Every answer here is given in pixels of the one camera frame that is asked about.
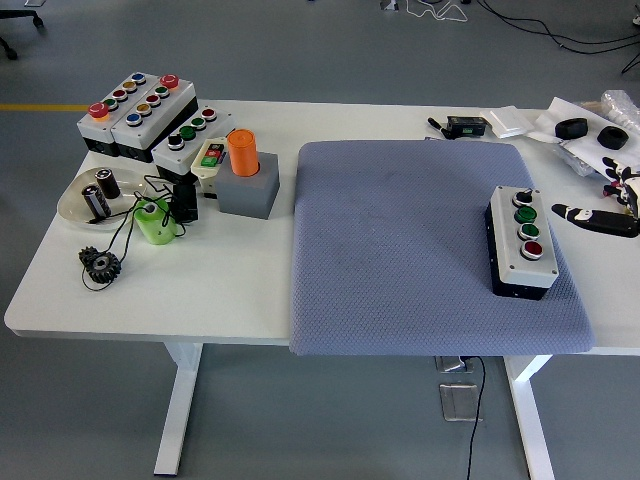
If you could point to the cream pendant switch box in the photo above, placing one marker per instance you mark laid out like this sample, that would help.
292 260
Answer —
202 170

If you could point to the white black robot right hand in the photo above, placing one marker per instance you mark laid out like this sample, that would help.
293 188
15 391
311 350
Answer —
600 222

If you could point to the orange cylinder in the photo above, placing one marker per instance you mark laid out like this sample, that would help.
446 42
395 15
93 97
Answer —
243 155

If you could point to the black metal gear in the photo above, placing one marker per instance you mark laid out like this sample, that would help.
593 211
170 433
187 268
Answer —
102 267

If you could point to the silver stand foot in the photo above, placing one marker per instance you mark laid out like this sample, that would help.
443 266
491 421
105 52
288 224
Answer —
389 5

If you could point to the black office chair base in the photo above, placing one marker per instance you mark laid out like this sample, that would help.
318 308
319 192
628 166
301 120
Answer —
36 20

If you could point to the shiny round dish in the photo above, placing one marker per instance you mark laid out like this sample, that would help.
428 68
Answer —
74 210

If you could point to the small black device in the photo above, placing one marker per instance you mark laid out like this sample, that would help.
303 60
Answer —
185 200

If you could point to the white table leg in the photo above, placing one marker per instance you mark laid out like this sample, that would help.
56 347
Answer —
530 415
182 390

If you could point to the metal floor socket box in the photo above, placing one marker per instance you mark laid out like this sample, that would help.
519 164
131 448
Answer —
460 402

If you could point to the grey square block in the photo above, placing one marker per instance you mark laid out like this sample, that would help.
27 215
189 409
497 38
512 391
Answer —
245 197

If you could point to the grey four-button control box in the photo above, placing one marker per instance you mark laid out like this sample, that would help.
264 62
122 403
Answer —
166 155
537 270

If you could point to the black meter box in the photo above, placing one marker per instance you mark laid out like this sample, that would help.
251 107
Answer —
465 127

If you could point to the black marker pen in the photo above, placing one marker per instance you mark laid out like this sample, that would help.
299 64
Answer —
436 124

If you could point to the white wall switch panel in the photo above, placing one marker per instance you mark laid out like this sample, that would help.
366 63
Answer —
507 122

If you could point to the grey-blue textured mat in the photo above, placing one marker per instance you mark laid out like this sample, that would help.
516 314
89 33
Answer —
390 225

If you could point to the black cylindrical capacitor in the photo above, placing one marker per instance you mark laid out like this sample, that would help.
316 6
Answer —
96 201
108 184

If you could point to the green plastic cylinder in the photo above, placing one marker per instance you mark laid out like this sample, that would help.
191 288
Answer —
156 227

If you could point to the grey six-button control box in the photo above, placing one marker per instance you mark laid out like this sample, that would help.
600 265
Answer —
92 131
131 136

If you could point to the clear bubble wrap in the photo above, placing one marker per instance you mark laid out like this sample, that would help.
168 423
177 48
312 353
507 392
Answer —
622 107

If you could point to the clear plastic bag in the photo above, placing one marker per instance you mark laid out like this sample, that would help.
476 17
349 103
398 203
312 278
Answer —
575 160

